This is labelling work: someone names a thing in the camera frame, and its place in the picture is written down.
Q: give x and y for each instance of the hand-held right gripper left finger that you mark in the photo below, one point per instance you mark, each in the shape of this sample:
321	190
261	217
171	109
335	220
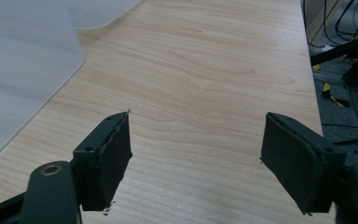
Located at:
102	168

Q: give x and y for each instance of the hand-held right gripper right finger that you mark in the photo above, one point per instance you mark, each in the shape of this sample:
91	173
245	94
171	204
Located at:
295	161

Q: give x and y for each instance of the yellow and black tape strip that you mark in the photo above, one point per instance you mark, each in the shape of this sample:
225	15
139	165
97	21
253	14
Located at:
331	95

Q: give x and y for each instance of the translucent white plastic sheet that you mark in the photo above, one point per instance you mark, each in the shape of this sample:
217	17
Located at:
21	62

